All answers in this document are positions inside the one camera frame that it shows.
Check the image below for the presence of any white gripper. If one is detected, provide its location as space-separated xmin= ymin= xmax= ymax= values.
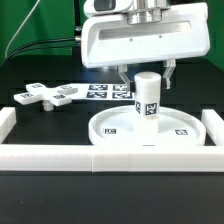
xmin=81 ymin=3 xmax=210 ymax=92

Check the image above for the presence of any white round table top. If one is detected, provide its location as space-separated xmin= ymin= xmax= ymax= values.
xmin=88 ymin=105 xmax=206 ymax=146

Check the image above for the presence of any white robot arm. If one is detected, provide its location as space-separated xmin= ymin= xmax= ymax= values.
xmin=81 ymin=0 xmax=210 ymax=92

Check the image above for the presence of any white marker sheet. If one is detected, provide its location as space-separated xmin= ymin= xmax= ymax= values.
xmin=71 ymin=83 xmax=134 ymax=101

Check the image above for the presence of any white right fence bar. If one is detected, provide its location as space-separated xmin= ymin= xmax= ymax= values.
xmin=201 ymin=109 xmax=224 ymax=146

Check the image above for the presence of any white fence bar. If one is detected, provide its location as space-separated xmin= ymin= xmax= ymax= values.
xmin=0 ymin=107 xmax=16 ymax=144
xmin=0 ymin=144 xmax=224 ymax=172
xmin=201 ymin=109 xmax=224 ymax=146

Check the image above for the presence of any white cross-shaped table base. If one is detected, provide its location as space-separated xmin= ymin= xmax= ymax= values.
xmin=14 ymin=83 xmax=78 ymax=112

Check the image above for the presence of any white left fence bar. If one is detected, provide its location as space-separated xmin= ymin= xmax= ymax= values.
xmin=0 ymin=107 xmax=16 ymax=144

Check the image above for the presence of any white front fence bar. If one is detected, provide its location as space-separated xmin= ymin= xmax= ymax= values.
xmin=0 ymin=144 xmax=224 ymax=172

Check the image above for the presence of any black vertical post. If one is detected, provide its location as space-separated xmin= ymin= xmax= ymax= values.
xmin=73 ymin=0 xmax=82 ymax=37

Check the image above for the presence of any white cable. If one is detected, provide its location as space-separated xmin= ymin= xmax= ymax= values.
xmin=4 ymin=0 xmax=42 ymax=60

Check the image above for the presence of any black cable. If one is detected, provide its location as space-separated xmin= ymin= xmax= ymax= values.
xmin=1 ymin=36 xmax=84 ymax=66

